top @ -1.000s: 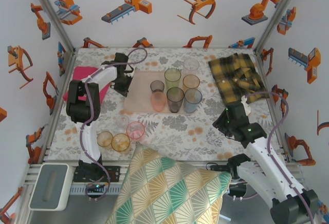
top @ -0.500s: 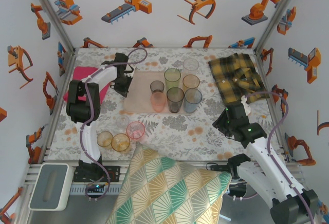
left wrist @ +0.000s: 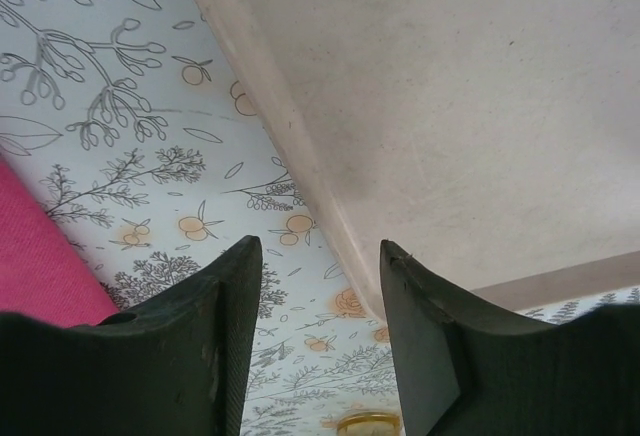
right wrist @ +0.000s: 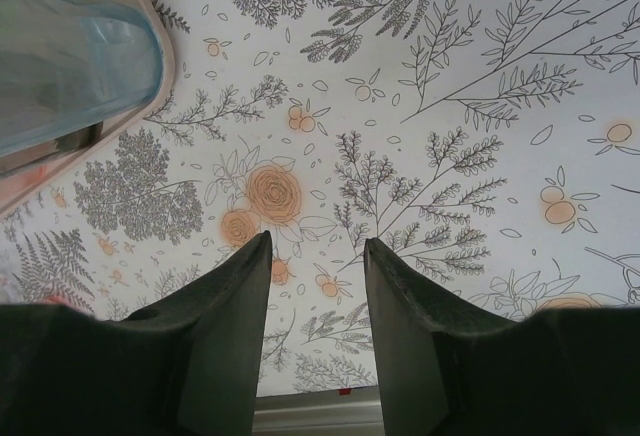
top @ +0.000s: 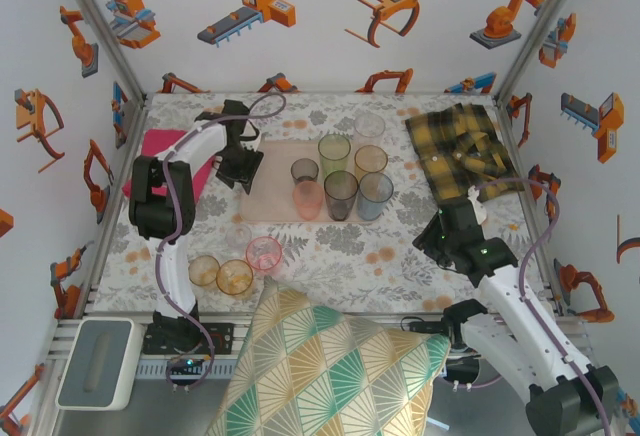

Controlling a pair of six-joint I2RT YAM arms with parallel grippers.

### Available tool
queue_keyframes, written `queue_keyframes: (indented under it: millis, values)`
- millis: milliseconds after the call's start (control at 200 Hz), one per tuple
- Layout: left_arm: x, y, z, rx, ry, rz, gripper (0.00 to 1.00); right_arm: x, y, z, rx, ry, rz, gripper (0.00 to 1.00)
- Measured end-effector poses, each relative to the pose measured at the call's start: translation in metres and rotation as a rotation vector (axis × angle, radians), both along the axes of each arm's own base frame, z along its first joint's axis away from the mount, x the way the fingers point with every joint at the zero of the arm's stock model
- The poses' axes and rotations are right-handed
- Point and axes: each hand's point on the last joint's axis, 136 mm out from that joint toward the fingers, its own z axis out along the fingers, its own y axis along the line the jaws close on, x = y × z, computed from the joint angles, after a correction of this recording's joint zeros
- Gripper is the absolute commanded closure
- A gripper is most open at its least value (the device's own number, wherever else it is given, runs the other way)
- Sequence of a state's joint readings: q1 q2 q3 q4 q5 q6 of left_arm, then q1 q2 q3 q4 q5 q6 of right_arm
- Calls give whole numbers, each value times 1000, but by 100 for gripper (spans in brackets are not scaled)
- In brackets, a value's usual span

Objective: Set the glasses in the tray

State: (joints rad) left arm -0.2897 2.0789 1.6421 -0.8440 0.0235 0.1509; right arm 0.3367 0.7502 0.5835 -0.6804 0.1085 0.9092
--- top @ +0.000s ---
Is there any beige plastic tray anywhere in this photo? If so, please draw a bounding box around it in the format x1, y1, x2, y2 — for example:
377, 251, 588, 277
238, 139, 396, 227

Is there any small clear plastic glass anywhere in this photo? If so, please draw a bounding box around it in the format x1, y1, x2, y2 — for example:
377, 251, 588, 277
224, 224, 253, 250

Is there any small grey plastic glass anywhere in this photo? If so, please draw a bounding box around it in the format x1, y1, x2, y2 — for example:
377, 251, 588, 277
290, 157, 320, 186

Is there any peach plastic glass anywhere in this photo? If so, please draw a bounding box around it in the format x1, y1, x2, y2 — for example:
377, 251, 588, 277
292, 180, 324, 221

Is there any blue plastic glass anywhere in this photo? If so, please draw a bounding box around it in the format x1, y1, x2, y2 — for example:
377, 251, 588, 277
356, 171, 395, 222

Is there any pink plastic glass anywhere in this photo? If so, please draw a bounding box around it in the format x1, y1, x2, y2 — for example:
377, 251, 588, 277
245, 235, 283, 272

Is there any green plastic glass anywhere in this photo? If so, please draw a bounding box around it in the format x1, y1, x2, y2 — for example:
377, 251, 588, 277
317, 133, 353, 177

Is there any pale amber plastic glass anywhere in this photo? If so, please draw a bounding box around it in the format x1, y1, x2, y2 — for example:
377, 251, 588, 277
353, 144, 389, 180

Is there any tall grey plastic glass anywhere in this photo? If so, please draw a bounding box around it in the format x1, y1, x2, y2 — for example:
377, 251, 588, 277
323, 170, 360, 222

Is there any small amber plastic glass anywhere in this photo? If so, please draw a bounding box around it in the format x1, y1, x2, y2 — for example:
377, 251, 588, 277
187, 254, 221, 287

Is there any deep amber plastic glass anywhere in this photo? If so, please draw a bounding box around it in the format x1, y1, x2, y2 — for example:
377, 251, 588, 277
215, 259, 255, 301

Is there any tall clear plastic glass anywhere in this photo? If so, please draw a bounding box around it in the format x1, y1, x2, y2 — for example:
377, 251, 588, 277
353, 112, 387, 150

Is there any pink cloth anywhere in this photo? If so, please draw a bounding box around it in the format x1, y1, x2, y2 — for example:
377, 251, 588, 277
122, 128, 221, 197

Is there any yellow black plaid shirt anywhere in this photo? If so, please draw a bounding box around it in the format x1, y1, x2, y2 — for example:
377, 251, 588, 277
403, 103, 521, 205

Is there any patterned teal yellow pillow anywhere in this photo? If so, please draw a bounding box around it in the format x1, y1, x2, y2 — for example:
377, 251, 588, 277
207, 275, 451, 436

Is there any black mounting plate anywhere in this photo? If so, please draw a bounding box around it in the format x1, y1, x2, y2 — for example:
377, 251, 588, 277
143, 322, 236, 357

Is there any circuit board with green light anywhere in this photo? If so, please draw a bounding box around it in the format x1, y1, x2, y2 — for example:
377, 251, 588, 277
166, 355, 207, 382

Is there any white grey tissue box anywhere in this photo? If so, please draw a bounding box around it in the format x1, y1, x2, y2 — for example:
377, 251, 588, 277
54, 318, 137, 411

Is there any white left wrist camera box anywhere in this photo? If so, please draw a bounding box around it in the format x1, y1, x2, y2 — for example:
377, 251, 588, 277
241, 123, 265, 152

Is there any black cable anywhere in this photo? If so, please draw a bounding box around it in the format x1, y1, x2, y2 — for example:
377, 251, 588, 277
399, 314, 449, 336

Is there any aluminium frame post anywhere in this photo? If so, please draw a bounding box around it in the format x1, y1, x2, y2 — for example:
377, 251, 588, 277
49, 0, 149, 102
493, 0, 595, 102

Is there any grey slotted cable duct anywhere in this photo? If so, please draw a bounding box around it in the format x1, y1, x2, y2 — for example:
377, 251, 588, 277
135, 359, 236, 381

